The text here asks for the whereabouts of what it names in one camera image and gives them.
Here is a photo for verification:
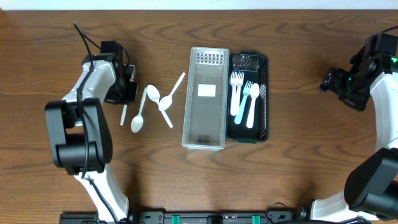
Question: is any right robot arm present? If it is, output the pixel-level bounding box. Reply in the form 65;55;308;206
309;72;397;223

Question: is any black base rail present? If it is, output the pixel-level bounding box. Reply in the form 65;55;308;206
58;207;371;224

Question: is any black plastic mesh basket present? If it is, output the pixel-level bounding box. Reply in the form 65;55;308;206
226;51;269;143

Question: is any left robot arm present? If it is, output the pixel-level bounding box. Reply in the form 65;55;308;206
45;53;137;223

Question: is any white plastic spoon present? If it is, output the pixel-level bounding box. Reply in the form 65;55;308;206
120;105;128;126

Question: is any white spoon crossed under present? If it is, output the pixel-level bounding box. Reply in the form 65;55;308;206
147;85;173;128

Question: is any pinkish white plastic fork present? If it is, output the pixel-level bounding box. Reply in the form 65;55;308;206
231;72;244;116

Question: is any white spoon bowl down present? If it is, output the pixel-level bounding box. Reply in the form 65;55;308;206
131;88;147;133

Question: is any white spoon diagonal top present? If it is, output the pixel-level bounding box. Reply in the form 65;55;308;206
158;72;185;111

